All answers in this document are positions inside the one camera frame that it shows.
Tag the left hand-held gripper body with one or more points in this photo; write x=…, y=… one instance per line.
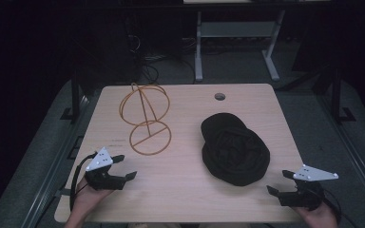
x=99, y=162

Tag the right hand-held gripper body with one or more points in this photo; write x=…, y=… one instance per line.
x=310, y=174

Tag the black hat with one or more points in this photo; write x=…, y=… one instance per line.
x=234, y=152

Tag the person's left hand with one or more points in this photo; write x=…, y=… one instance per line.
x=87, y=198

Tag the person's right hand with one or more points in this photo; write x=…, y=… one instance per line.
x=320, y=218

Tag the black metal stand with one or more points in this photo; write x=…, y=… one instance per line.
x=75, y=95
x=337, y=95

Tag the aluminium frame rail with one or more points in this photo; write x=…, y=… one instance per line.
x=358, y=158
x=52, y=177

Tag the grey metal desk frame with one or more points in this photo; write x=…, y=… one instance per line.
x=236, y=29

